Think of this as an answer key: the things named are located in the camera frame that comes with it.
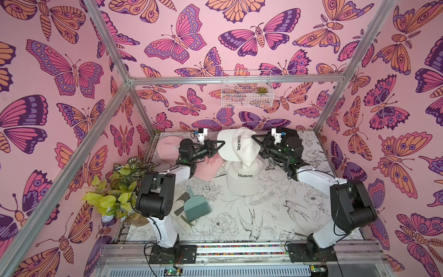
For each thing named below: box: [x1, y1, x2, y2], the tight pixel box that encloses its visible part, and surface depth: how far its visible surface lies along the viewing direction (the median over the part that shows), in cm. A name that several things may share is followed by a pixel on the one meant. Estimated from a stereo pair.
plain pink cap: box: [193, 152, 224, 182], surface depth 100 cm
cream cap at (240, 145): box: [217, 127, 262, 168], surface depth 84 cm
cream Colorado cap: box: [223, 158, 263, 196], surface depth 96 cm
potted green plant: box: [82, 157, 160, 227], surface depth 70 cm
